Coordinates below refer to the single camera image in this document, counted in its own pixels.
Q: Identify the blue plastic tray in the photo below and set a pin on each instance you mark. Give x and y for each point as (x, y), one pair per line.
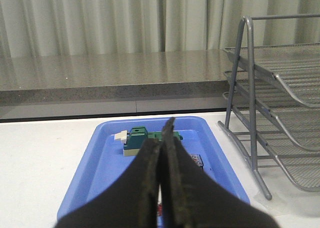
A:
(103, 160)

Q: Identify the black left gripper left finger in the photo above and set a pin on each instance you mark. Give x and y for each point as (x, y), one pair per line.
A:
(131, 201)

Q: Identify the grey pleated curtain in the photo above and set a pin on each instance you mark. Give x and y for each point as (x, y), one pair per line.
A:
(73, 27)

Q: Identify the green terminal block component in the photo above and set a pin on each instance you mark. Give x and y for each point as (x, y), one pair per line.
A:
(133, 140)

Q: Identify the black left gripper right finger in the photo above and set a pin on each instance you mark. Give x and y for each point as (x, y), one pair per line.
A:
(190, 198)

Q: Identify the silver metal rack frame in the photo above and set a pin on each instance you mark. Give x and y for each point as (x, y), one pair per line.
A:
(241, 77)

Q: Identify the grey granite counter ledge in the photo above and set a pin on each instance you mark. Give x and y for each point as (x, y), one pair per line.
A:
(112, 84)

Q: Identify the silver mesh tray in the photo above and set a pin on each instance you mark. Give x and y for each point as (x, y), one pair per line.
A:
(300, 166)
(279, 117)
(294, 69)

